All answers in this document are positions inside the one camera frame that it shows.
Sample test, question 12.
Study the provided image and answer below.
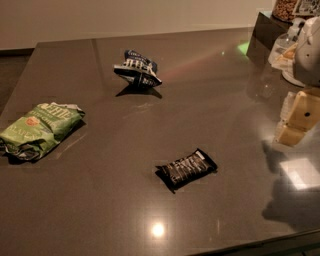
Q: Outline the black rxbar chocolate bar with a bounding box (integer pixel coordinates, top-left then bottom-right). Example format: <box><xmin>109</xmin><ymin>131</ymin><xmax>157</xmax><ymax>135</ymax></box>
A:
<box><xmin>155</xmin><ymin>148</ymin><xmax>218</xmax><ymax>193</ymax></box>

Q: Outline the green jalapeno chip bag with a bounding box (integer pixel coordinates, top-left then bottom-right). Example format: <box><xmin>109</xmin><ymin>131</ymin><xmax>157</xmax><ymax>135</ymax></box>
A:
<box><xmin>0</xmin><ymin>102</ymin><xmax>85</xmax><ymax>161</ymax></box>

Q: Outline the clear sanitizer bottle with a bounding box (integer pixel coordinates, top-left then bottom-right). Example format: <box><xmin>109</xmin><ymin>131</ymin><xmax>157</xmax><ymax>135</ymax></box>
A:
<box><xmin>268</xmin><ymin>18</ymin><xmax>305</xmax><ymax>69</ymax></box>

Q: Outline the white wipes canister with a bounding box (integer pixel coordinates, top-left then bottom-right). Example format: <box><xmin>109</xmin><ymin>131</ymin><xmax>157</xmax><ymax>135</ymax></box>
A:
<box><xmin>282</xmin><ymin>70</ymin><xmax>305</xmax><ymax>88</ymax></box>

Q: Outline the black shelf stand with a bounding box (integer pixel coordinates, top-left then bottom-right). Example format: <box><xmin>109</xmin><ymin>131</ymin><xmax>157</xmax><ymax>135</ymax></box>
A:
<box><xmin>247</xmin><ymin>11</ymin><xmax>290</xmax><ymax>65</ymax></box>

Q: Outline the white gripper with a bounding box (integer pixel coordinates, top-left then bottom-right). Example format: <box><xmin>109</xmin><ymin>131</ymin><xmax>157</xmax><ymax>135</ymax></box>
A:
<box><xmin>275</xmin><ymin>17</ymin><xmax>320</xmax><ymax>147</ymax></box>

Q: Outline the jar of nuts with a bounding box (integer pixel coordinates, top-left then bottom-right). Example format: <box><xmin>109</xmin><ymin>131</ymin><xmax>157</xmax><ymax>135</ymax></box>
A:
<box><xmin>272</xmin><ymin>0</ymin><xmax>297</xmax><ymax>22</ymax></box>

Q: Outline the clear snack container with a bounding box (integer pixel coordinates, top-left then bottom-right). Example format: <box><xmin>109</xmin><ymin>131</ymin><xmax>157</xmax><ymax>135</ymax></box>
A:
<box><xmin>293</xmin><ymin>0</ymin><xmax>320</xmax><ymax>17</ymax></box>

